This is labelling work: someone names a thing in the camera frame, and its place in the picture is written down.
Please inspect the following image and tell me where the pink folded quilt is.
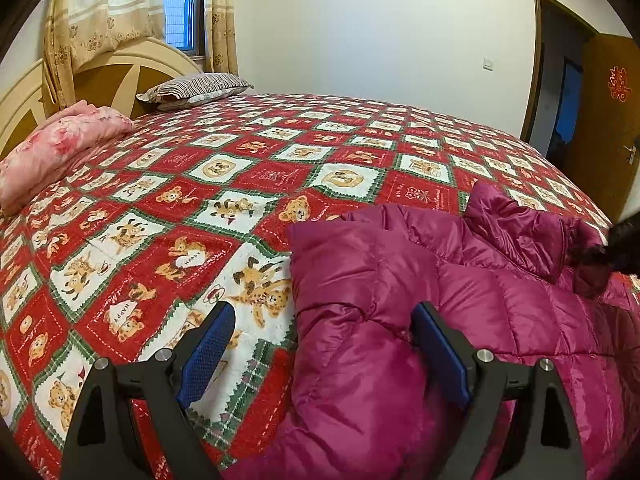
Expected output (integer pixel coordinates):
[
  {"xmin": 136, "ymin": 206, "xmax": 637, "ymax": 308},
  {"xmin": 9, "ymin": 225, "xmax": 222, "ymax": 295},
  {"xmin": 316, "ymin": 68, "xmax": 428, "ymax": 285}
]
[{"xmin": 0, "ymin": 101, "xmax": 136, "ymax": 217}]

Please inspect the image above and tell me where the magenta puffer jacket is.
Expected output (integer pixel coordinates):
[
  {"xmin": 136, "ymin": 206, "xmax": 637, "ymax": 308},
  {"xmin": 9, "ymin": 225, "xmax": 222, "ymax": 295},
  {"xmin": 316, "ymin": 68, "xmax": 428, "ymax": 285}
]
[{"xmin": 220, "ymin": 180, "xmax": 640, "ymax": 480}]

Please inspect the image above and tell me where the narrow beige floral curtain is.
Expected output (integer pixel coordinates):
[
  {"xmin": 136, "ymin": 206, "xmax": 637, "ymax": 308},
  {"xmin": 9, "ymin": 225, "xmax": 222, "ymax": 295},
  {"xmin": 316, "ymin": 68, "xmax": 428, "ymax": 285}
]
[{"xmin": 202, "ymin": 0, "xmax": 240, "ymax": 76}]

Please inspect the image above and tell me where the wide beige floral curtain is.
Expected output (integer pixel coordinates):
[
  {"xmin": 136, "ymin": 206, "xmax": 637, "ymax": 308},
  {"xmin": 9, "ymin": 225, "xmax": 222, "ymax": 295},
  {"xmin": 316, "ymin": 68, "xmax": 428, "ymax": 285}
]
[{"xmin": 42, "ymin": 0, "xmax": 166, "ymax": 108}]

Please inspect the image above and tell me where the window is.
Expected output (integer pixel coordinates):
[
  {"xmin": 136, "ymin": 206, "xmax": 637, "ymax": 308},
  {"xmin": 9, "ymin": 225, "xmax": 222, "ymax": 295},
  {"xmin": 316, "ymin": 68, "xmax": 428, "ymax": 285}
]
[{"xmin": 162, "ymin": 0, "xmax": 208, "ymax": 58}]

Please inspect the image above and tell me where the brown door frame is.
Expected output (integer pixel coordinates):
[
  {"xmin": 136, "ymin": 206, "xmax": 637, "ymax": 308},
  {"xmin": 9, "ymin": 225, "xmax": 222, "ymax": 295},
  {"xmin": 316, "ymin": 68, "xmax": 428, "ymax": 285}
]
[{"xmin": 520, "ymin": 0, "xmax": 598, "ymax": 143}]

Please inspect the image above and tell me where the brown wooden door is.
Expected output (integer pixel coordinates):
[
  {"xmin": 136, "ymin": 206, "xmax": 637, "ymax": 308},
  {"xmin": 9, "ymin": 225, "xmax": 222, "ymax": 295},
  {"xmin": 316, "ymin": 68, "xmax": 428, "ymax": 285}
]
[{"xmin": 580, "ymin": 34, "xmax": 640, "ymax": 223}]

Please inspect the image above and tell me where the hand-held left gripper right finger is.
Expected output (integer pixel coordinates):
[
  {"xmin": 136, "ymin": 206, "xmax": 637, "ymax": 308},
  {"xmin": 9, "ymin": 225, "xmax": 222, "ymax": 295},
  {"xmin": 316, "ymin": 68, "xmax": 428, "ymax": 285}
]
[{"xmin": 410, "ymin": 301, "xmax": 586, "ymax": 480}]

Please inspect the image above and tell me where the red paper door decoration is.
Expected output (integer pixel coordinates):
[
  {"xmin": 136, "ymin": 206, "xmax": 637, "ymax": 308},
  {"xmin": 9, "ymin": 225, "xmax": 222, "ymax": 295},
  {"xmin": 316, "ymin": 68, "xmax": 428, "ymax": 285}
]
[{"xmin": 605, "ymin": 65, "xmax": 632, "ymax": 103}]

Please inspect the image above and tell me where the striped pillow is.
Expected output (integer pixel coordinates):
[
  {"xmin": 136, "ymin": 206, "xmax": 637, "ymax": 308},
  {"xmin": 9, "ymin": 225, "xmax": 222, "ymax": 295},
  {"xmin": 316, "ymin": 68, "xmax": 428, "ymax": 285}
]
[{"xmin": 136, "ymin": 73, "xmax": 254, "ymax": 111}]

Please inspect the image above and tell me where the beige wooden headboard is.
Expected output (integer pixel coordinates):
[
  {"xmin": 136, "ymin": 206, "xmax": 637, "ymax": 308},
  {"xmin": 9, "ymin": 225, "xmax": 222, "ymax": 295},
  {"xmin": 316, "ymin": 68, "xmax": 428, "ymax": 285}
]
[{"xmin": 0, "ymin": 37, "xmax": 203, "ymax": 161}]

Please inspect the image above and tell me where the red bear-print bed blanket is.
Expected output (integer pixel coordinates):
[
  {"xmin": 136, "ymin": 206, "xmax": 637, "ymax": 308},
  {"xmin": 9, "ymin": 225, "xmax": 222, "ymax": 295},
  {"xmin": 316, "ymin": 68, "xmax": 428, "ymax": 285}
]
[{"xmin": 0, "ymin": 92, "xmax": 616, "ymax": 480}]

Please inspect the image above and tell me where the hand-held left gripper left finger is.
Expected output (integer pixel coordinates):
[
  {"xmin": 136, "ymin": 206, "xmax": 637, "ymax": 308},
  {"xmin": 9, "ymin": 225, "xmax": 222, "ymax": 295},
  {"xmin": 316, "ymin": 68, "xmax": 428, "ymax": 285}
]
[{"xmin": 60, "ymin": 301, "xmax": 237, "ymax": 480}]

